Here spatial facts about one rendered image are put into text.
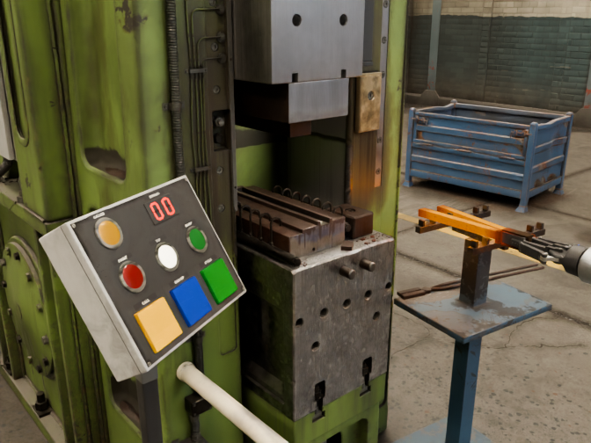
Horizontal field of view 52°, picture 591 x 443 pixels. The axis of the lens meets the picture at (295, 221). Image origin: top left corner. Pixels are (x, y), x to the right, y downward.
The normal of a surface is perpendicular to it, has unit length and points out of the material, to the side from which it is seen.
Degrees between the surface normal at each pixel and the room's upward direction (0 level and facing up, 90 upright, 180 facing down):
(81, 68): 90
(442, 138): 89
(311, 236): 90
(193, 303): 60
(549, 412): 0
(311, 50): 90
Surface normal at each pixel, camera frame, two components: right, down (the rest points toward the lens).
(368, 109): 0.65, 0.25
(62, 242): -0.42, 0.29
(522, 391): 0.00, -0.95
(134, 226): 0.79, -0.36
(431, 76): -0.77, 0.21
